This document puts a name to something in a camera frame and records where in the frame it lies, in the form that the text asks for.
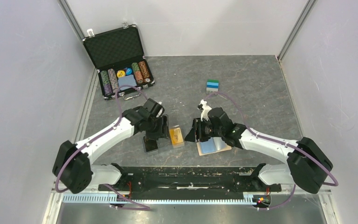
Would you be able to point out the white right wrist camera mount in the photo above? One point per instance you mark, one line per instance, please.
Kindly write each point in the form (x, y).
(204, 108)

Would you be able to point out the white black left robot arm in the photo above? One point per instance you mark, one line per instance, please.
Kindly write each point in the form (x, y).
(74, 164)

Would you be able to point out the black poker chip case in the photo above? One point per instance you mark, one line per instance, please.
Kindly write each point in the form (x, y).
(119, 59)

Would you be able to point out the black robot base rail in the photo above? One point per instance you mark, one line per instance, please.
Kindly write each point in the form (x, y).
(191, 183)

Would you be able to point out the clear acrylic card tray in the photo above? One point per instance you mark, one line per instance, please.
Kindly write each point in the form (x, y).
(164, 144)

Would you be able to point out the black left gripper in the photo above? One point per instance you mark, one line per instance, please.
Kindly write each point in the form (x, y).
(162, 131)

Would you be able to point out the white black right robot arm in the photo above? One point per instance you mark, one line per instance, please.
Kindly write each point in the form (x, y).
(303, 162)

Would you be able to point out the blue green block stack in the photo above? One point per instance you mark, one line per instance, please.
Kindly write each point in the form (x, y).
(212, 85)

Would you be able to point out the black VIP card stack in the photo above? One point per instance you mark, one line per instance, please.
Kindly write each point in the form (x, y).
(150, 145)

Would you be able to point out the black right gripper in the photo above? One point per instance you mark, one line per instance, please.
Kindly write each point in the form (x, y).
(196, 133)

